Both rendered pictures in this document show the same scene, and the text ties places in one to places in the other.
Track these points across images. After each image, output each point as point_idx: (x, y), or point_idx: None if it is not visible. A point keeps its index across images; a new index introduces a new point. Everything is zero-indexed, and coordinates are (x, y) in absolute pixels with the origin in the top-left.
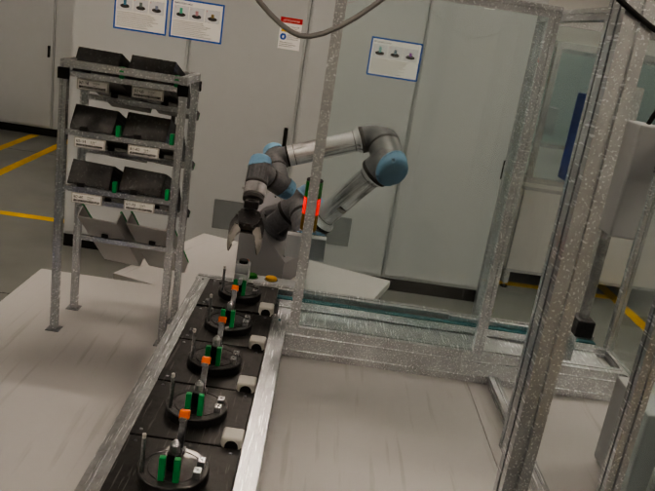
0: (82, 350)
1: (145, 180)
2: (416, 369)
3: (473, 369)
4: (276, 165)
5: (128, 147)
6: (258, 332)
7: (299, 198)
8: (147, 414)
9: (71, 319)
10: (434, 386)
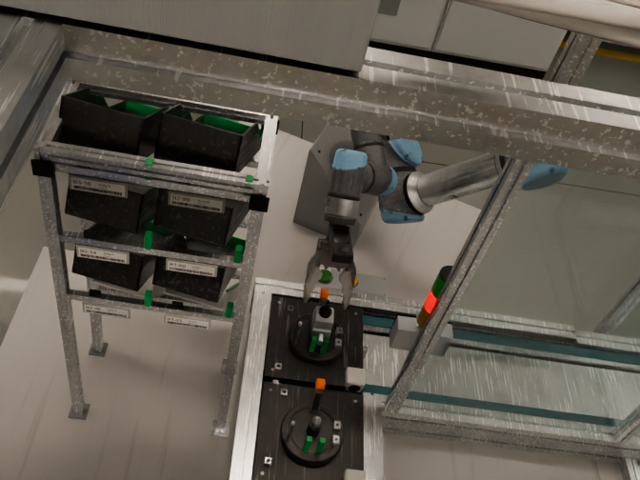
0: (122, 463)
1: (193, 274)
2: (537, 449)
3: (608, 452)
4: (370, 151)
5: (166, 262)
6: (351, 446)
7: (390, 154)
8: None
9: (99, 380)
10: (559, 478)
